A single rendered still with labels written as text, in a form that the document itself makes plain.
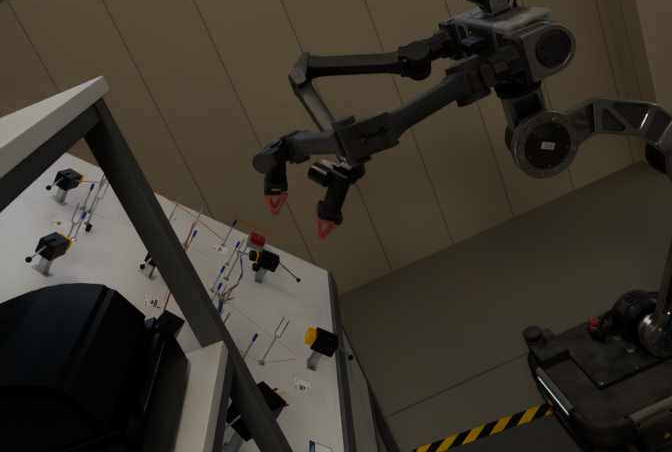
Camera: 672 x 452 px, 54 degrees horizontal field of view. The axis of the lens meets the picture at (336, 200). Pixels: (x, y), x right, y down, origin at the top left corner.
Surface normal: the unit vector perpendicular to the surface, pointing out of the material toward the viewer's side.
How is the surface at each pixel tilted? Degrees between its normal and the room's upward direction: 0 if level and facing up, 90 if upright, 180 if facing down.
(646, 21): 90
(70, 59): 90
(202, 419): 0
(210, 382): 0
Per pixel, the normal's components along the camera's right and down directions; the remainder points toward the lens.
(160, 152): 0.18, 0.32
